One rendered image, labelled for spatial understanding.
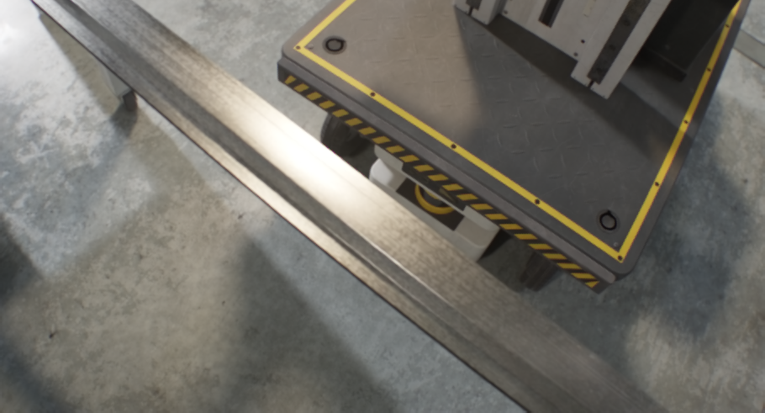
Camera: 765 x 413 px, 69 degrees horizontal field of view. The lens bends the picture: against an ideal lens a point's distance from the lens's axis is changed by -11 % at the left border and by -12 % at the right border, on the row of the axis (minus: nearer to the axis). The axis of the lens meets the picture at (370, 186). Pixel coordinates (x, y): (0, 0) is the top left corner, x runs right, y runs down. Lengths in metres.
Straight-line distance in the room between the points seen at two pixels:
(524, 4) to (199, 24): 0.81
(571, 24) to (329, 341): 0.73
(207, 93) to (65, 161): 0.97
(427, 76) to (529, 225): 0.31
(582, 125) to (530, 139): 0.11
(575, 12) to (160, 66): 0.79
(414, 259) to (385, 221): 0.03
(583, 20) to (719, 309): 0.72
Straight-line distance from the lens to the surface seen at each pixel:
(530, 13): 1.19
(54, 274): 1.34
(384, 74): 1.08
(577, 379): 0.44
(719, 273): 1.53
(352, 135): 1.31
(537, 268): 1.17
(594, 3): 1.11
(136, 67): 0.55
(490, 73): 1.12
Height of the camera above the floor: 1.16
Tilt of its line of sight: 62 degrees down
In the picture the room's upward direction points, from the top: 10 degrees clockwise
